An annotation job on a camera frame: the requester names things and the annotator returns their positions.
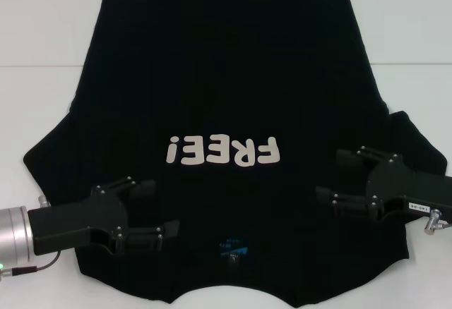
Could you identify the black shirt with FREE print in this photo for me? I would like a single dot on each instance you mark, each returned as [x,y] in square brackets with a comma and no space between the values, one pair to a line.
[226,76]

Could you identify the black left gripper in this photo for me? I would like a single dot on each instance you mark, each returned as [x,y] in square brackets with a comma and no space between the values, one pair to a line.
[70,224]

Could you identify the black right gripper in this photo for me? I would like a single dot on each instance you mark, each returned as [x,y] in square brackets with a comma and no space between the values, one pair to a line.
[395,189]

